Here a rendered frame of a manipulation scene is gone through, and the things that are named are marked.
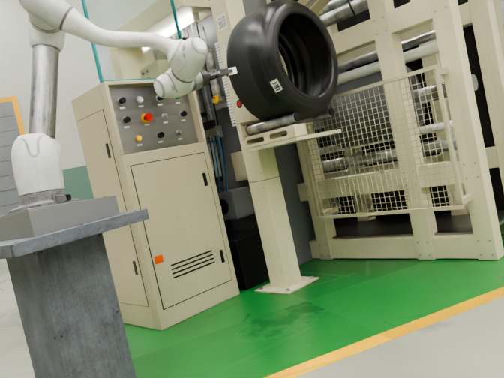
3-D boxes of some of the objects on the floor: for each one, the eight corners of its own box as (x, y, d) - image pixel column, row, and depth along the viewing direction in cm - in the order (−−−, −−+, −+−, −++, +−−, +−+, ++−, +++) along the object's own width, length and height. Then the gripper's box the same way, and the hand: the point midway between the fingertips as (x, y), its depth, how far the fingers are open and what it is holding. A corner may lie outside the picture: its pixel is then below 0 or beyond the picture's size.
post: (271, 289, 278) (175, -155, 263) (286, 281, 287) (193, -149, 272) (287, 289, 268) (188, -171, 254) (302, 282, 277) (208, -163, 263)
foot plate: (254, 292, 278) (253, 288, 278) (285, 277, 296) (284, 273, 296) (289, 294, 259) (287, 290, 258) (319, 278, 277) (318, 274, 277)
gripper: (203, 66, 201) (242, 58, 217) (185, 74, 211) (223, 66, 227) (209, 83, 202) (247, 73, 218) (190, 91, 212) (229, 82, 228)
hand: (230, 71), depth 220 cm, fingers closed
